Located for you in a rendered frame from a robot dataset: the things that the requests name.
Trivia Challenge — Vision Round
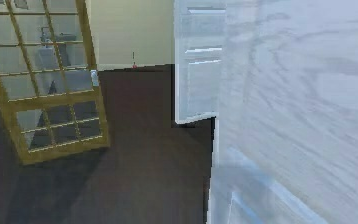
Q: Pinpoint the yellow framed glass door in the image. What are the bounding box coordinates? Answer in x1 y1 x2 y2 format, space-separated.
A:
0 0 111 166

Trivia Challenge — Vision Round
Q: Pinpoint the silver door handle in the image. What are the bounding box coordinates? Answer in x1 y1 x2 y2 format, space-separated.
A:
90 69 100 88

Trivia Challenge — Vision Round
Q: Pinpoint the silver fridge handle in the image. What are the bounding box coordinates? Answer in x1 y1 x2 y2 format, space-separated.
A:
184 47 223 54
188 59 222 66
187 7 227 15

